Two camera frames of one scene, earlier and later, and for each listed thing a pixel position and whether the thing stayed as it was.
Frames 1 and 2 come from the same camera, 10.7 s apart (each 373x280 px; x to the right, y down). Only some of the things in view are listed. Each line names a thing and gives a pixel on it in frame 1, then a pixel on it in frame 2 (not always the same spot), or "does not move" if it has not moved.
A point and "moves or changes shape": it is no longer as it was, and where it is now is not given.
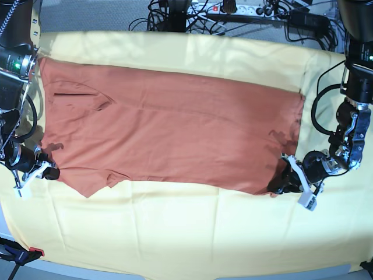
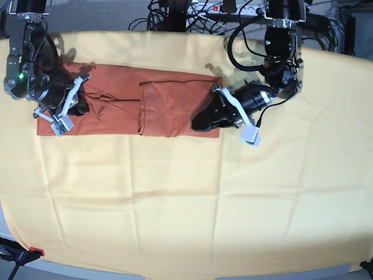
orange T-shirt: x=143 y=125 moves or changes shape
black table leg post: x=177 y=16 does not move
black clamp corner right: x=368 y=266 does not move
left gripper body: x=27 y=164 to x=55 y=92
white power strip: x=197 y=9 does not move
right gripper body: x=305 y=175 to x=218 y=111
